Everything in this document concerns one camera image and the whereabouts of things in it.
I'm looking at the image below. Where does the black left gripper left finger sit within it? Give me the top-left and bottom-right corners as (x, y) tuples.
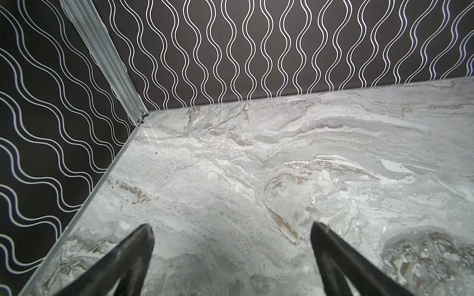
(57, 224), (155, 296)

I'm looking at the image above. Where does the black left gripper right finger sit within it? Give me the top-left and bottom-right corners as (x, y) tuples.
(310, 222), (413, 296)

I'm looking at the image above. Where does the aluminium corner frame post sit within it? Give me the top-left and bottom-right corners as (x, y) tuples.
(60, 1), (149, 126)

